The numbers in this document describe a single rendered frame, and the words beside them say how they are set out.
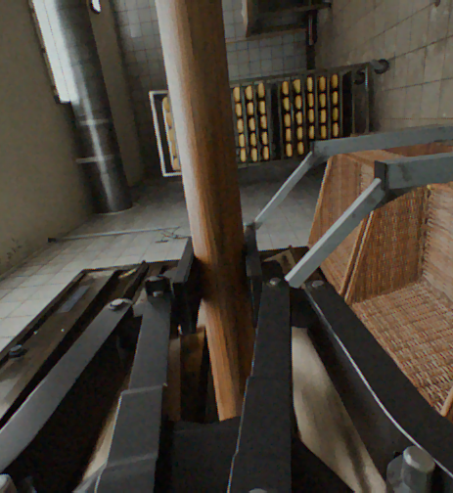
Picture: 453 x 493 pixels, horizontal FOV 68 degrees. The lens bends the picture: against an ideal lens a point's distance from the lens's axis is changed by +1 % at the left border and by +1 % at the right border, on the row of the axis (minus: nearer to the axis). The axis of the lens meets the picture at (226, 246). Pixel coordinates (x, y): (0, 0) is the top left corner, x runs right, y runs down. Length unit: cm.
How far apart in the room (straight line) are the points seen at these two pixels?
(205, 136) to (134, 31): 525
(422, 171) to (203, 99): 47
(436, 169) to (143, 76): 491
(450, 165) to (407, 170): 6
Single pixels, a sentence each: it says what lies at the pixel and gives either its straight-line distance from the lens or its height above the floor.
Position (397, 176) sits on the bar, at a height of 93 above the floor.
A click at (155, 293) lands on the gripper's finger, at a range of 16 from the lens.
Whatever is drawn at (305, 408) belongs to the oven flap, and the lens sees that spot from 98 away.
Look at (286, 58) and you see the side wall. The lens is 525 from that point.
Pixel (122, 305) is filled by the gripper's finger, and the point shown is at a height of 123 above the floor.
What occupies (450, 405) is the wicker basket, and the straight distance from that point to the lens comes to 82.
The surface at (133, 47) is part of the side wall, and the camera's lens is 539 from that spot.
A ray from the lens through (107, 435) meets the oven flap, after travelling 102.
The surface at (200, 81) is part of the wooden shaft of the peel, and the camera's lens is 17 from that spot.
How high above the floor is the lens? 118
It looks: 3 degrees up
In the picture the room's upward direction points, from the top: 96 degrees counter-clockwise
